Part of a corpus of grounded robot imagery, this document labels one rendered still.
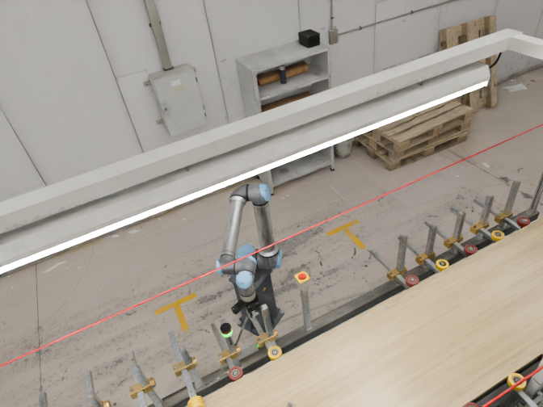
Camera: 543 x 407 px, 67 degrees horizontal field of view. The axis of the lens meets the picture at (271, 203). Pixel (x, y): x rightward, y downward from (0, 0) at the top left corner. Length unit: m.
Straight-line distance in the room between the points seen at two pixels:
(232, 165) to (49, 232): 0.54
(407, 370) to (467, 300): 0.62
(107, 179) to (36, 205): 0.18
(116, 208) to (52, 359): 3.11
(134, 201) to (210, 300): 2.82
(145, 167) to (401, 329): 1.86
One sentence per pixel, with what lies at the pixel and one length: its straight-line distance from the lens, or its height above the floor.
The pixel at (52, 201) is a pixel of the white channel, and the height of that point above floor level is 2.45.
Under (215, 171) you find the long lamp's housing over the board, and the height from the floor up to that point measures 2.37.
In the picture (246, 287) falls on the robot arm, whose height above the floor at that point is 1.30.
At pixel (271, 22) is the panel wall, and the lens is 4.65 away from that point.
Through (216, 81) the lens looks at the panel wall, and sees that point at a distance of 4.56.
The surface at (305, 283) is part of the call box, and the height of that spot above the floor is 1.20.
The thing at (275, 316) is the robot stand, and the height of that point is 0.04.
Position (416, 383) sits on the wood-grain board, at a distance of 2.46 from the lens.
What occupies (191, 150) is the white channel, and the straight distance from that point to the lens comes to 1.22.
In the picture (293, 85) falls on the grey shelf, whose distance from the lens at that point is 4.49.
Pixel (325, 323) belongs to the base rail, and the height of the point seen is 0.70.
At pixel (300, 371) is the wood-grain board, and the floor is 0.90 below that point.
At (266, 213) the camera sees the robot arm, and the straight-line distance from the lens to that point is 2.79.
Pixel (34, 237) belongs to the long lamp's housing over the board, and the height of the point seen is 2.37.
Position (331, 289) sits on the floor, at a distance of 3.90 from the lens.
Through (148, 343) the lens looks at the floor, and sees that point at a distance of 3.92.
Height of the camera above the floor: 3.06
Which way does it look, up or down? 39 degrees down
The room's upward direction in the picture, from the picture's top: 9 degrees counter-clockwise
